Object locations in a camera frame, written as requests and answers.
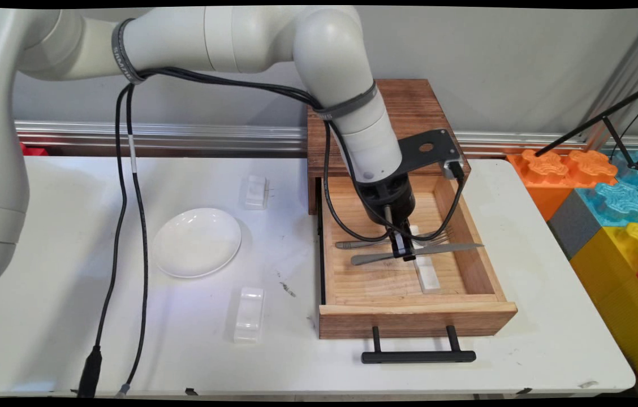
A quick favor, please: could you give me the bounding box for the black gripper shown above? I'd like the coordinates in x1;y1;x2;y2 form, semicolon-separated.
356;172;417;263

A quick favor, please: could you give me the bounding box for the steel table knife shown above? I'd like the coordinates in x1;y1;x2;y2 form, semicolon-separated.
351;243;485;267

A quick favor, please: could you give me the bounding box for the light wooden drawer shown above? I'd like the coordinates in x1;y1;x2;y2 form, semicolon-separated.
318;174;519;340

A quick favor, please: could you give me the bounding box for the steel fork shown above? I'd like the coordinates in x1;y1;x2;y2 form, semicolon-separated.
335;226;454;250

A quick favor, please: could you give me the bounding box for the dark wooden drawer cabinet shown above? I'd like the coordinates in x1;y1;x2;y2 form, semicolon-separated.
307;79;472;216

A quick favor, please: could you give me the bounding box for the orange foam block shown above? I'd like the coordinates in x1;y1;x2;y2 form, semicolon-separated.
507;149;618;222

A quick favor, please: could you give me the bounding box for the grey foam block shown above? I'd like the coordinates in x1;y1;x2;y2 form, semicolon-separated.
547;189;603;261

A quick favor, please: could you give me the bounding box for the white round plate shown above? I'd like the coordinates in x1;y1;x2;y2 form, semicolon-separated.
152;207;243;279

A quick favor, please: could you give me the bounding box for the blue foam block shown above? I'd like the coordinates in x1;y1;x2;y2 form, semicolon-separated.
574;150;638;228

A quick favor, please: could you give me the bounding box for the black tripod stand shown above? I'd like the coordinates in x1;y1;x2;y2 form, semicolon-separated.
534;76;638;177

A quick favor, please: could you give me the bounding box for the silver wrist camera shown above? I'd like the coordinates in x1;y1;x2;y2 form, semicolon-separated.
442;158;465;182

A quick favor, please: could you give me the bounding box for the dark grey camera mount bracket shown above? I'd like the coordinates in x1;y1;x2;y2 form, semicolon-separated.
397;129;463;174

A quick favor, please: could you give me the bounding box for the black drawer handle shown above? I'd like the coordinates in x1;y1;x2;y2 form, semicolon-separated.
361;325;477;364

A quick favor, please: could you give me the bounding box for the grey velcro cable strap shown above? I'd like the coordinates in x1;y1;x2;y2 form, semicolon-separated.
111;19;146;85
313;81;380;120

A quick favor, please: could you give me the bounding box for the aluminium rail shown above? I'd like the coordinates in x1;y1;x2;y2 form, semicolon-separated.
14;120;638;160

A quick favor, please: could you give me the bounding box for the thin black cable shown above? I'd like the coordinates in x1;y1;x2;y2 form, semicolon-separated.
115;67;413;397

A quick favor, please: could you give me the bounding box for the thick black cable with plug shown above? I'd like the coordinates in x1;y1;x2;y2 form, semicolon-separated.
77;67;465;398

